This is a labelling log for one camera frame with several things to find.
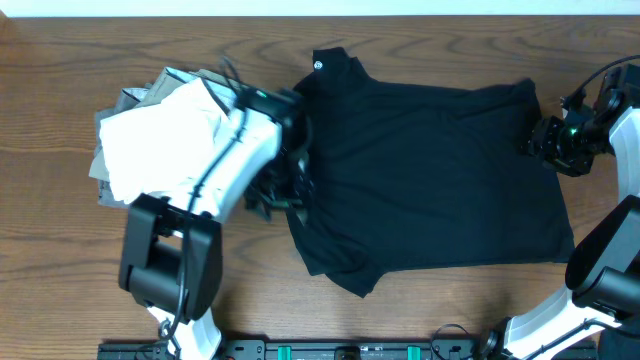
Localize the black t-shirt with logo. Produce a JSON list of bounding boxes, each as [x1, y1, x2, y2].
[[287, 48, 574, 297]]

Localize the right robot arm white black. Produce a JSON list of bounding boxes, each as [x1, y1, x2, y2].
[[472, 55, 639, 359]]

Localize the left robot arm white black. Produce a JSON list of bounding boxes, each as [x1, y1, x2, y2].
[[98, 87, 313, 359]]

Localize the beige folded trousers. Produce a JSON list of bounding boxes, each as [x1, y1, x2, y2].
[[89, 67, 235, 208]]

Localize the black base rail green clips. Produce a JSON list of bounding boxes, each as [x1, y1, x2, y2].
[[96, 340, 474, 360]]

